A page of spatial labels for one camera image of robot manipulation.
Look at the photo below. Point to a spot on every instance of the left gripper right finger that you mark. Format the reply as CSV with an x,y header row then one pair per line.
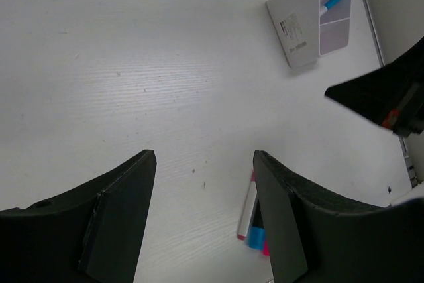
x,y
316,235

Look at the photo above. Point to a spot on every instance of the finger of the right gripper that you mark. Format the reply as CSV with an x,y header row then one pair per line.
x,y
381,97

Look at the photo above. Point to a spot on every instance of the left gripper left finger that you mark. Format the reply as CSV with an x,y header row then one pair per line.
x,y
91,233

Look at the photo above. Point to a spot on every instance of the black marker pink cap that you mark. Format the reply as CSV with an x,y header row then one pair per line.
x,y
265,250

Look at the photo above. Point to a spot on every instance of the black marker blue cap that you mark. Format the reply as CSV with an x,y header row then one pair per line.
x,y
257,236

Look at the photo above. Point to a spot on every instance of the thin pink capped pen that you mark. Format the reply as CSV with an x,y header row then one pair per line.
x,y
248,209

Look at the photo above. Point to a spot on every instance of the thin blue capped pen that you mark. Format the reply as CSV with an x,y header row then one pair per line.
x,y
326,6

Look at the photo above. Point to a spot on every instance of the white divided container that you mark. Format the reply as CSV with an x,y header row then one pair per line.
x,y
303,34

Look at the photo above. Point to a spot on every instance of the right aluminium rail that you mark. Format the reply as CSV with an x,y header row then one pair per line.
x,y
398,26

